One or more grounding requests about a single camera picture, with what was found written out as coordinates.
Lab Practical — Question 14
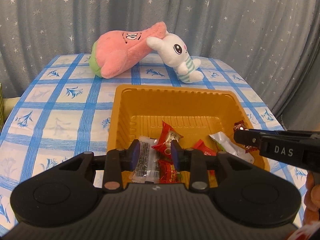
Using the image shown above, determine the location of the red wrapper snack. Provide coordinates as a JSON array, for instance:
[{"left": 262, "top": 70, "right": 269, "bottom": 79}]
[{"left": 193, "top": 139, "right": 216, "bottom": 156}]

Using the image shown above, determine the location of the red square snack packet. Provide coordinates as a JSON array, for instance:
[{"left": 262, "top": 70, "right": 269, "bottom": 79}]
[{"left": 158, "top": 159, "right": 182, "bottom": 184}]

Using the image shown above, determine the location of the red snack packet top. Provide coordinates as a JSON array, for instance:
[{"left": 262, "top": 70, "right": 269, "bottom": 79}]
[{"left": 152, "top": 121, "right": 183, "bottom": 160}]

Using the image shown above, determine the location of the clear black seaweed snack packet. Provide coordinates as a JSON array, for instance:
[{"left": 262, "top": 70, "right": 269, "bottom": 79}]
[{"left": 131, "top": 136, "right": 160, "bottom": 184}]

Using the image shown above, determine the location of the silver green snack pouch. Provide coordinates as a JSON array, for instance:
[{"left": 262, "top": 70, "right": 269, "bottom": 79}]
[{"left": 209, "top": 132, "right": 254, "bottom": 164}]

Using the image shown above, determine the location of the small red candy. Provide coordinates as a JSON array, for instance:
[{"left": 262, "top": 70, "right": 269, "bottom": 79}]
[{"left": 233, "top": 120, "right": 258, "bottom": 153}]

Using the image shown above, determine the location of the person right hand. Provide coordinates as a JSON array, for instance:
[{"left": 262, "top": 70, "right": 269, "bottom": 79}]
[{"left": 303, "top": 171, "right": 320, "bottom": 225}]

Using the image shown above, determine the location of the orange plastic tray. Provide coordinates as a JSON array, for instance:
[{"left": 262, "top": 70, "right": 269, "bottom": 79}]
[{"left": 107, "top": 85, "right": 253, "bottom": 150}]

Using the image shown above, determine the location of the blue checkered tablecloth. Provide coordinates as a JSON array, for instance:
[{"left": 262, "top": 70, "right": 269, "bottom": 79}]
[{"left": 0, "top": 52, "right": 308, "bottom": 233}]

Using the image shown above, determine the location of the pink starfish plush toy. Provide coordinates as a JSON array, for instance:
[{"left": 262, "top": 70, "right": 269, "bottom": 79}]
[{"left": 89, "top": 22, "right": 167, "bottom": 79}]

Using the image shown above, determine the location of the white bunny plush toy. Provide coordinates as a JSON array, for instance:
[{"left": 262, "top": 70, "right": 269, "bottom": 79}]
[{"left": 146, "top": 32, "right": 204, "bottom": 84}]

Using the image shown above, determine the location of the green sofa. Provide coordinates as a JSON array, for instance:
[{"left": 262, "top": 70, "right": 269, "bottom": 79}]
[{"left": 3, "top": 97, "right": 20, "bottom": 121}]

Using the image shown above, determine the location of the grey star curtain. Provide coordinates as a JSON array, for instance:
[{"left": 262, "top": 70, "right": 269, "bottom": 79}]
[{"left": 1, "top": 0, "right": 319, "bottom": 130}]

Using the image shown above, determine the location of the green zigzag cushion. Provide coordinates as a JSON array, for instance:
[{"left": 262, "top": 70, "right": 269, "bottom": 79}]
[{"left": 0, "top": 83, "right": 4, "bottom": 132}]

